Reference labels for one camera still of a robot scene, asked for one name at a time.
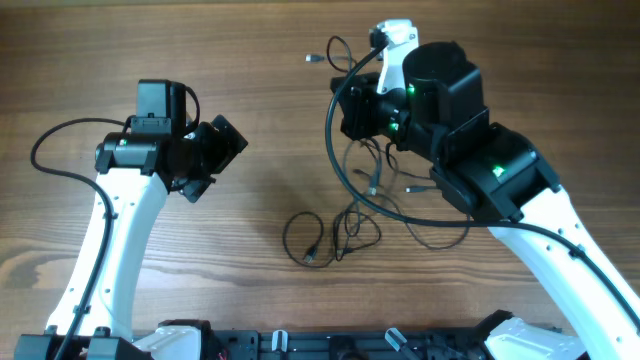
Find right camera black cable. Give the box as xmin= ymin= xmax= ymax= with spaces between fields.
xmin=324 ymin=42 xmax=640 ymax=331

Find black USB cable one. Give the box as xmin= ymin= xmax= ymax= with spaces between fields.
xmin=281 ymin=139 xmax=384 ymax=269

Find black USB cable three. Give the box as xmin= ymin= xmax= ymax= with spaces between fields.
xmin=332 ymin=139 xmax=471 ymax=263

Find black USB cable two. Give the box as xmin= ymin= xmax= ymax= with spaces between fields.
xmin=304 ymin=34 xmax=359 ymax=71

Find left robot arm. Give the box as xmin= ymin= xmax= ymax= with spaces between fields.
xmin=14 ymin=79 xmax=248 ymax=359

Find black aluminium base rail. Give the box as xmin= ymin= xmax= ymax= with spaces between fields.
xmin=204 ymin=328 xmax=492 ymax=360

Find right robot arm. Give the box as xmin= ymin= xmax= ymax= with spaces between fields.
xmin=330 ymin=42 xmax=639 ymax=359

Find left camera black cable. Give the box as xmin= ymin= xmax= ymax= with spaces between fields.
xmin=29 ymin=85 xmax=201 ymax=360

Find camera black cable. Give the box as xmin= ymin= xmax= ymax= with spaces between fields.
xmin=324 ymin=42 xmax=640 ymax=331
xmin=29 ymin=85 xmax=201 ymax=360

